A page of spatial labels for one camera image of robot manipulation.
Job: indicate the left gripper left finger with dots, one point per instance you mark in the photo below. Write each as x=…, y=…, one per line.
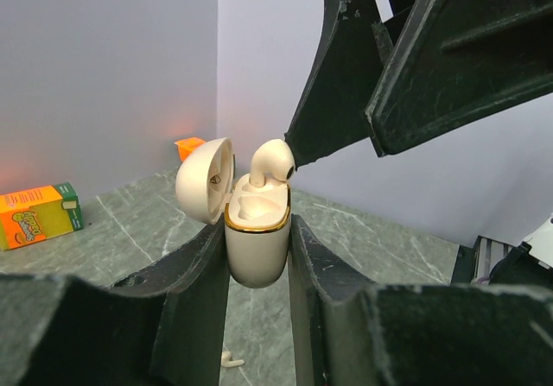
x=162, y=325

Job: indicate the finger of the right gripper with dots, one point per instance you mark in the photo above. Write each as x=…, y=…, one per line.
x=456, y=62
x=330, y=114

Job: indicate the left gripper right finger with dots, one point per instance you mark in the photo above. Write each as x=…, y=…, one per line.
x=349, y=330

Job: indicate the pink earbud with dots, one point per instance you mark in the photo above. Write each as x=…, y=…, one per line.
x=227, y=361
x=274, y=157

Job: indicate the pink earbud charging case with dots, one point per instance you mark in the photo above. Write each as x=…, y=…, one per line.
x=256, y=220

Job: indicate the orange juice box back right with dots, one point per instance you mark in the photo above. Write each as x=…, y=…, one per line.
x=185, y=147

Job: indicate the orange juice box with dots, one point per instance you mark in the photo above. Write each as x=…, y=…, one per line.
x=38, y=214
x=185, y=147

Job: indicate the orange juice box back middle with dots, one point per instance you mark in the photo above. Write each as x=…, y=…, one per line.
x=38, y=214

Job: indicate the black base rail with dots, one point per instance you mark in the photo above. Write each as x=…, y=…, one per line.
x=471, y=261

